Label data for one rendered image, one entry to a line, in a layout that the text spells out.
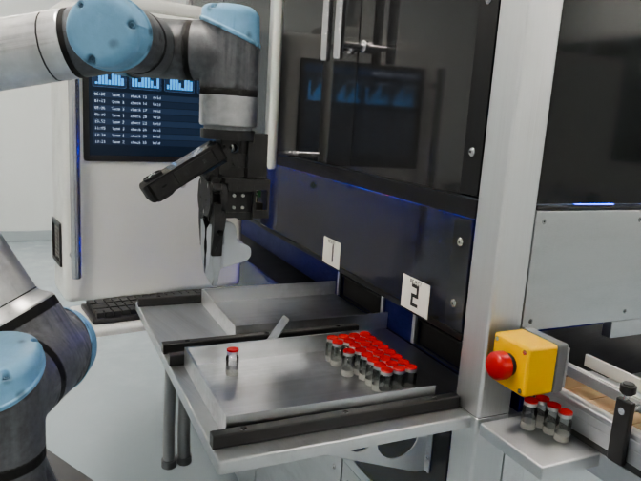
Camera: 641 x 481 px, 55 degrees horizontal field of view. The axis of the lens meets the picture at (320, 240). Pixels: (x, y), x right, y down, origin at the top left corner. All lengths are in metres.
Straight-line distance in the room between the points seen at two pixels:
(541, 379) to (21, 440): 0.67
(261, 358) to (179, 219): 0.72
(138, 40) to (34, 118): 5.57
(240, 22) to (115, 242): 1.03
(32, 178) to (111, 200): 4.60
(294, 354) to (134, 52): 0.67
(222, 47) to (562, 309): 0.64
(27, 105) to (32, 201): 0.87
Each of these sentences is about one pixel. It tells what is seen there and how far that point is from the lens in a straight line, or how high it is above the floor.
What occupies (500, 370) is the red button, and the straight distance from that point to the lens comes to 0.90.
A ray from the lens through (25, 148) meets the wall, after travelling 6.26.
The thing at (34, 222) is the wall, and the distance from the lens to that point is 6.35.
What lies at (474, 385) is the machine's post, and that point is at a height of 0.93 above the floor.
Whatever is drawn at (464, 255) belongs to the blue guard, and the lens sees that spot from 0.99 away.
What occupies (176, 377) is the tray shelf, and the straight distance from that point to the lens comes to 1.08.
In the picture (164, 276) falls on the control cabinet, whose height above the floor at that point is 0.85.
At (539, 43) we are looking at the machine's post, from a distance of 0.94.
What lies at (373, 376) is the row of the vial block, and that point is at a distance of 1.04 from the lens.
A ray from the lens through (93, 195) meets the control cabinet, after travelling 1.70.
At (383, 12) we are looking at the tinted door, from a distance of 1.26.
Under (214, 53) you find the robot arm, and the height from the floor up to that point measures 1.39.
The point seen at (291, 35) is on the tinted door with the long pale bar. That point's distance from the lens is 1.68.
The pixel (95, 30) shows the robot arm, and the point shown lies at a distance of 0.69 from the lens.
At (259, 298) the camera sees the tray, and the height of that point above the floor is 0.88.
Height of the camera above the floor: 1.32
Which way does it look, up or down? 11 degrees down
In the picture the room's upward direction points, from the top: 4 degrees clockwise
